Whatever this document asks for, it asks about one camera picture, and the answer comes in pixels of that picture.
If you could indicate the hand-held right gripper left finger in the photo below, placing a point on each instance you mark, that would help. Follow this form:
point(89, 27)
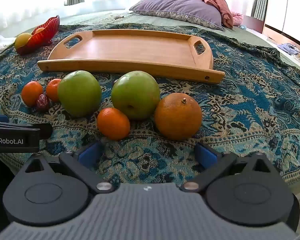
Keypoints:
point(89, 153)

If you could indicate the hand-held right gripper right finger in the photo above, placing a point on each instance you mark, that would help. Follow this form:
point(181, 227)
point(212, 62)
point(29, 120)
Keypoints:
point(206, 153)

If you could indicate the red date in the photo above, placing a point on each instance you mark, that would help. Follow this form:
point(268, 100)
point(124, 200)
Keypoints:
point(42, 103)

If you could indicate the small mandarin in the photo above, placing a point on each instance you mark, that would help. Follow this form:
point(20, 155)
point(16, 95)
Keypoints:
point(113, 123)
point(32, 93)
point(53, 89)

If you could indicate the large orange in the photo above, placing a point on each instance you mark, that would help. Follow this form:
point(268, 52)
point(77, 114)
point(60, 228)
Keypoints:
point(178, 117)

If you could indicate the green apple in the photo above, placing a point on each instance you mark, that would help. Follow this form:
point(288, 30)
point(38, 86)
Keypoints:
point(79, 93)
point(135, 95)

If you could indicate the teal patterned blanket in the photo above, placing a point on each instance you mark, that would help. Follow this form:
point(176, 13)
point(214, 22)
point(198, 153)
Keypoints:
point(240, 105)

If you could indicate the white cloth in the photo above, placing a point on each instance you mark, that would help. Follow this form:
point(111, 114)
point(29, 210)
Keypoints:
point(1, 43)

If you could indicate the yellow-green fruit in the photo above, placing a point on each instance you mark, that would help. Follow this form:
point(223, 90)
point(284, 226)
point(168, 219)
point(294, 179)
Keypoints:
point(22, 40)

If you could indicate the red glass bowl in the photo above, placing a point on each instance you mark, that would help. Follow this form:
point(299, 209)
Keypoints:
point(43, 35)

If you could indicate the orange fruit in bowl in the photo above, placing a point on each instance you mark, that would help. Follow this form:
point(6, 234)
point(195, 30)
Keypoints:
point(39, 30)

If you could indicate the green quilted bedspread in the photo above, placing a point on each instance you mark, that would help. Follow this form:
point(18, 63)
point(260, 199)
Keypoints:
point(95, 18)

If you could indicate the light blue clothes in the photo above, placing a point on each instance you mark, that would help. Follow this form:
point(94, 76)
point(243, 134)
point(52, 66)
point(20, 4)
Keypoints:
point(288, 48)

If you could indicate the purple pillow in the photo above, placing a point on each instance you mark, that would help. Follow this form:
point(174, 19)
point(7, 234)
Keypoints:
point(177, 6)

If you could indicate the pink duvet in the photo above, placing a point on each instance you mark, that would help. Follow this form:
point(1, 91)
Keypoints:
point(215, 0)

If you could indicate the white wardrobe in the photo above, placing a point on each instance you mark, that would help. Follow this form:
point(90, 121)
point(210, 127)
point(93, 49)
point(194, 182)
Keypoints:
point(287, 7)

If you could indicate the reddish wooden bed frame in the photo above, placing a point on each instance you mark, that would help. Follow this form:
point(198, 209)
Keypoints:
point(253, 23)

